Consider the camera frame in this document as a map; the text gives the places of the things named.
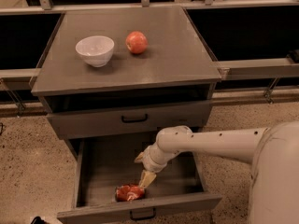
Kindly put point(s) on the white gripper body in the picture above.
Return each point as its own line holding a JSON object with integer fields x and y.
{"x": 151, "y": 162}

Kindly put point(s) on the crushed red coke can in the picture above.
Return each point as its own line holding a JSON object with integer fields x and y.
{"x": 129, "y": 192}

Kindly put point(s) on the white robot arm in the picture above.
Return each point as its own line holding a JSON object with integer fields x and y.
{"x": 272, "y": 152}

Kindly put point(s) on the open grey middle drawer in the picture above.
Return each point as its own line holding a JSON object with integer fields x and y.
{"x": 107, "y": 162}

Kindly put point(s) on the closed grey top drawer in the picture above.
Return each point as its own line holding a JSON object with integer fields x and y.
{"x": 135, "y": 119}

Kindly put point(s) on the grey drawer cabinet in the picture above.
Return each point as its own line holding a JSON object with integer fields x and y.
{"x": 174, "y": 68}

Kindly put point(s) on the white ceramic bowl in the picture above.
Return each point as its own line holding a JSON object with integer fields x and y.
{"x": 95, "y": 50}

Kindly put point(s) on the red apple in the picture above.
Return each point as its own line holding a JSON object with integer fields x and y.
{"x": 136, "y": 42}

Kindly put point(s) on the grey metal railing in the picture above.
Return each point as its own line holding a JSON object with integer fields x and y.
{"x": 14, "y": 80}

